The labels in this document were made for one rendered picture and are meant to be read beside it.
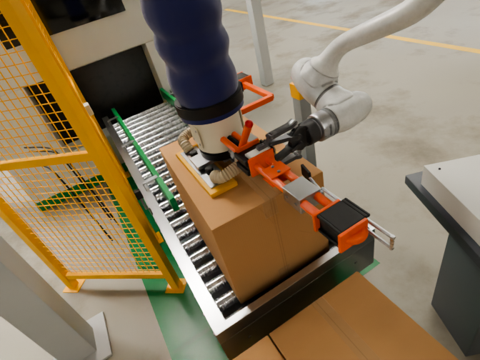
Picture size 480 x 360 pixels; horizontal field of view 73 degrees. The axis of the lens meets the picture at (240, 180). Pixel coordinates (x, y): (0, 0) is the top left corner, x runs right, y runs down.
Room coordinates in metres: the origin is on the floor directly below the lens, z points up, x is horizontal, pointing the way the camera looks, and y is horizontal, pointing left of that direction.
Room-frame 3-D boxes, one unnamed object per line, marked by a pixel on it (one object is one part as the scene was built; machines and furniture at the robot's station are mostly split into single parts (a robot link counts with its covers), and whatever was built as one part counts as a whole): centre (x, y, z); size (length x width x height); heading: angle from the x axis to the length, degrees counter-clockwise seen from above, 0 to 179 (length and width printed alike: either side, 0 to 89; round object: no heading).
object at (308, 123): (0.82, -0.22, 1.08); 0.09 x 0.07 x 0.08; 110
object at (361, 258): (0.68, -0.11, 0.48); 0.70 x 0.03 x 0.15; 110
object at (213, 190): (0.98, 0.11, 0.98); 0.34 x 0.10 x 0.05; 20
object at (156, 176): (2.03, 0.66, 0.60); 1.60 x 0.11 x 0.09; 20
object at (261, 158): (0.78, -0.06, 1.08); 0.10 x 0.08 x 0.06; 110
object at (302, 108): (1.39, -0.39, 0.50); 0.07 x 0.07 x 1.00; 20
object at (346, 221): (0.45, -0.17, 1.08); 0.08 x 0.07 x 0.05; 20
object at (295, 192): (0.58, -0.13, 1.07); 0.07 x 0.07 x 0.04; 20
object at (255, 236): (1.02, 0.02, 0.75); 0.60 x 0.40 x 0.40; 17
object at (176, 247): (1.67, 0.59, 0.50); 2.31 x 0.05 x 0.19; 20
